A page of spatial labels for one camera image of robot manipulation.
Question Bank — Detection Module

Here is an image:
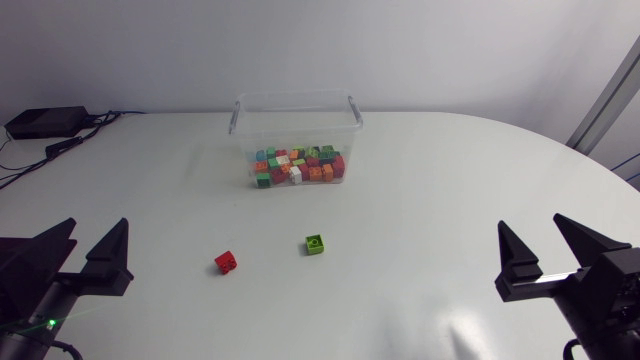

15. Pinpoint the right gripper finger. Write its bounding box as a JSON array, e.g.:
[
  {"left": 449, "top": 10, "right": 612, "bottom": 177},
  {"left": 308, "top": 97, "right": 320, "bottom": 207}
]
[
  {"left": 552, "top": 212, "right": 640, "bottom": 327},
  {"left": 494, "top": 220, "right": 545, "bottom": 303}
]

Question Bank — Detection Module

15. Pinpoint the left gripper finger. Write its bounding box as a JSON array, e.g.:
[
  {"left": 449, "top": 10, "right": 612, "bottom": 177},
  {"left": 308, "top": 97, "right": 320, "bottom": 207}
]
[
  {"left": 78, "top": 217, "right": 135, "bottom": 298},
  {"left": 0, "top": 217, "right": 78, "bottom": 327}
]

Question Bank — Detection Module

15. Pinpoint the pile of toy bricks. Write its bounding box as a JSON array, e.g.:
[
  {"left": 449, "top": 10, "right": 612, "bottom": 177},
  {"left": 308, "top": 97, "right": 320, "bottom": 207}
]
[{"left": 264, "top": 144, "right": 342, "bottom": 174}]

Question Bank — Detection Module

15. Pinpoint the clear plastic container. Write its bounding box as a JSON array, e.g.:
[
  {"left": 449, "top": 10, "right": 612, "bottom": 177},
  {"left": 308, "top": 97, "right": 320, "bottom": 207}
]
[{"left": 228, "top": 89, "right": 365, "bottom": 190}]

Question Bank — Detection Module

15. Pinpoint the black power brick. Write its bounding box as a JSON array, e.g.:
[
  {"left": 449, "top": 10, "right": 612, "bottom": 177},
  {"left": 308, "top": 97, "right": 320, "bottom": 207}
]
[{"left": 3, "top": 105, "right": 92, "bottom": 141}]

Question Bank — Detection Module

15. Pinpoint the lime green toy brick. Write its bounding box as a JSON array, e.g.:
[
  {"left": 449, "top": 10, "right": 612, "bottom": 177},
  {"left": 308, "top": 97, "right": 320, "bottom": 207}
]
[{"left": 305, "top": 233, "right": 326, "bottom": 256}]

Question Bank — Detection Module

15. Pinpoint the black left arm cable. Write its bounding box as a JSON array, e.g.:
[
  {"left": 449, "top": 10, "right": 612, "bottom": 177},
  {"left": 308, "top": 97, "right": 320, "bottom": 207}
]
[{"left": 51, "top": 339, "right": 84, "bottom": 360}]

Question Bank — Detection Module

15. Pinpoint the thin black cable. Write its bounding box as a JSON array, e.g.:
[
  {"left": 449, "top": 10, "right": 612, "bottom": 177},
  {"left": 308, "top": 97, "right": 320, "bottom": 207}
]
[{"left": 0, "top": 130, "right": 51, "bottom": 172}]

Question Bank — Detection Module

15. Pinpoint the thick black cable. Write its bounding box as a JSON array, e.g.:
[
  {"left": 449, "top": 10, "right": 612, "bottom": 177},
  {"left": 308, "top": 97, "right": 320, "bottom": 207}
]
[{"left": 0, "top": 109, "right": 124, "bottom": 191}]

